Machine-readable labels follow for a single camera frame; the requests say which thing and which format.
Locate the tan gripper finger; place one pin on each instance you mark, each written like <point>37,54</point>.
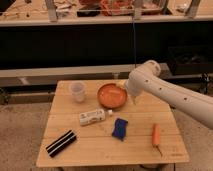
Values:
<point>133,100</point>

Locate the orange ceramic bowl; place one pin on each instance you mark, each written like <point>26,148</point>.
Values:
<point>111,96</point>

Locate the white plastic bottle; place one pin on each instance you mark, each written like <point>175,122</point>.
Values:
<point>94,116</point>

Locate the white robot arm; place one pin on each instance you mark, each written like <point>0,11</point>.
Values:
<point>146,78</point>

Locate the orange carrot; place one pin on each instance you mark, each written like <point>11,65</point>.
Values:
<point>156,137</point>

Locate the wooden table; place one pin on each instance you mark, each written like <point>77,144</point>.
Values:
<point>95,145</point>

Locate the clear plastic cup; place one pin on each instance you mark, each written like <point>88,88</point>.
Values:
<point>77,89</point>

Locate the black striped box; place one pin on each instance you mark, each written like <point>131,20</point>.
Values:
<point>61,143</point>

